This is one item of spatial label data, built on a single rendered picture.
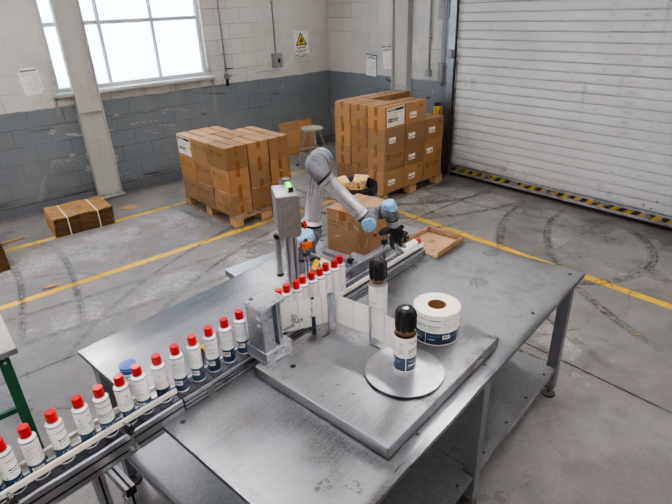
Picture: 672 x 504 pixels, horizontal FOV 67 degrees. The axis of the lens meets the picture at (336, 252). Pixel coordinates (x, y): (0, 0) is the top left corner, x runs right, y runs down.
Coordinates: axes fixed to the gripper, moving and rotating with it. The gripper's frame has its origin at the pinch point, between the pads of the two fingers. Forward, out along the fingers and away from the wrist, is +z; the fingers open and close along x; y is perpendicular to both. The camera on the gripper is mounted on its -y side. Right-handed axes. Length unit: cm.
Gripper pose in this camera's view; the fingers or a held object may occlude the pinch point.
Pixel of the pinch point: (397, 250)
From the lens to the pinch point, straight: 291.2
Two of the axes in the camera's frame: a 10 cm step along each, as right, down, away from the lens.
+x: 6.1, -6.3, 4.8
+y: 7.5, 2.7, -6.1
